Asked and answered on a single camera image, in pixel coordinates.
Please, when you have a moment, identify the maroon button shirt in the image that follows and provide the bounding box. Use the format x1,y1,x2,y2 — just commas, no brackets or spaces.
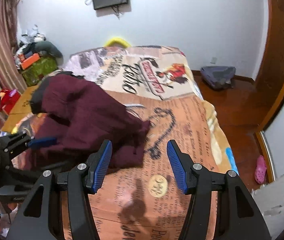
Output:
24,75,150,171

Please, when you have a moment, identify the black folded garment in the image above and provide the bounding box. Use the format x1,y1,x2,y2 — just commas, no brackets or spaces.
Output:
30,70,85,114

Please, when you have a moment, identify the white sticker covered appliance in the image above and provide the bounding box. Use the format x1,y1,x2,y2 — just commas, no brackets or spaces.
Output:
251,175,284,239

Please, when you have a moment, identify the wooden folding table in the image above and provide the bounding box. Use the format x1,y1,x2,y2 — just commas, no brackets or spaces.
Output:
0,85,38,132

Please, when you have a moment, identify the pink croc shoe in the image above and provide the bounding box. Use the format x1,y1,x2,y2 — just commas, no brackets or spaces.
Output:
254,155,267,185

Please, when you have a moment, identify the red plush toy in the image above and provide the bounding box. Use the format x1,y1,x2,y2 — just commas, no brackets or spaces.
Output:
0,89,21,115

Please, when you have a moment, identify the green patterned storage box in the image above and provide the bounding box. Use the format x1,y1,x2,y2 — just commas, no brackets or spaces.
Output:
21,56,58,87

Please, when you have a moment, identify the orange box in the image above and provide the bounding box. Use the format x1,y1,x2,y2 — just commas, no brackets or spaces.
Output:
21,53,40,70

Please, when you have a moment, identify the grey plush cushion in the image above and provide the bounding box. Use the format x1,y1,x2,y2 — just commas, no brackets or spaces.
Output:
34,41,63,58

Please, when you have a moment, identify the printed newspaper pattern blanket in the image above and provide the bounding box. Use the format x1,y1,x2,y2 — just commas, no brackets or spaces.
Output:
63,46,235,239

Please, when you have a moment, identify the yellow pillow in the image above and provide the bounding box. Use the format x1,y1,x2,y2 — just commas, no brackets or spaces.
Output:
104,37,131,48

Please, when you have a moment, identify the brown wooden door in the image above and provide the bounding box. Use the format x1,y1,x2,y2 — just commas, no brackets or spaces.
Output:
255,0,284,132

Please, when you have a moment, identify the grey bag on floor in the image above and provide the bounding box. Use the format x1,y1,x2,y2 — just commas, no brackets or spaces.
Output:
200,66,236,90

